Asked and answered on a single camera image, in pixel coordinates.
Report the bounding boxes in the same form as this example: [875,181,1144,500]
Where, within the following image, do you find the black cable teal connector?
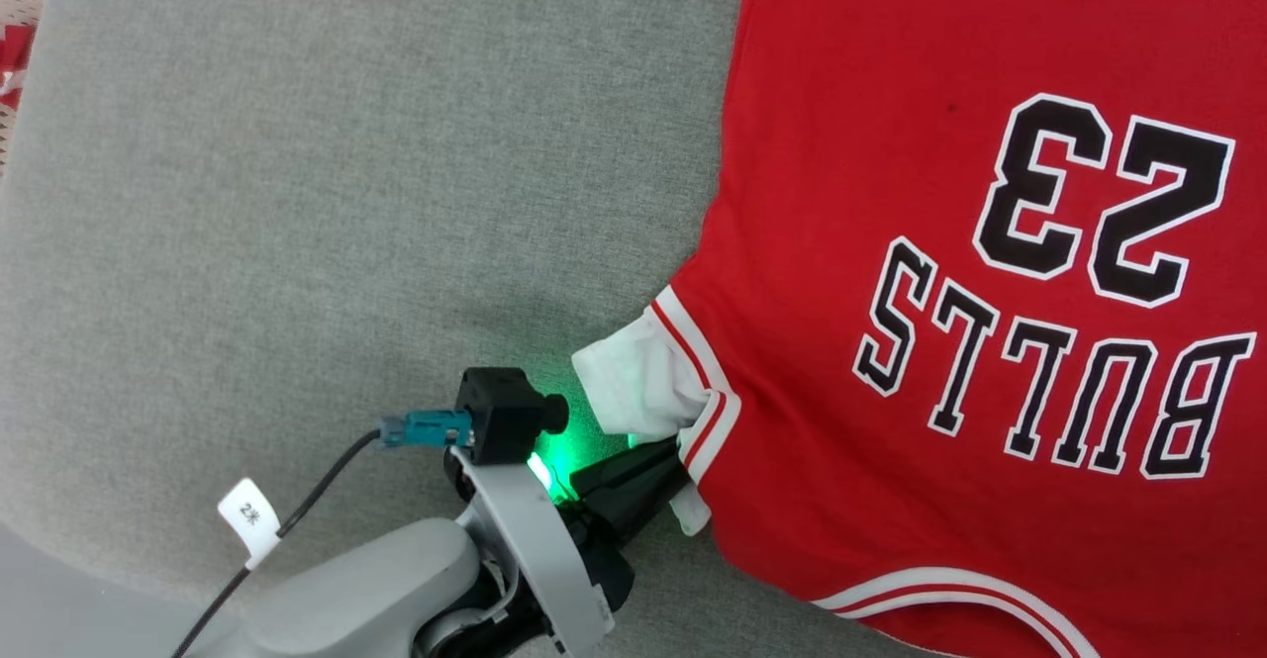
[170,409,475,658]

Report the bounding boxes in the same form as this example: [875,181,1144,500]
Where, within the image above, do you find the red white mesh garment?
[0,0,55,182]

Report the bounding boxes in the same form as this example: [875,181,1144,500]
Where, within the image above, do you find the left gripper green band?
[442,437,694,657]

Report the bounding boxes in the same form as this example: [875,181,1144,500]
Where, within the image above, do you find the red basketball jersey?
[572,0,1267,658]

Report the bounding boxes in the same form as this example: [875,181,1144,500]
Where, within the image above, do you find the white cable label tag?
[217,477,284,571]

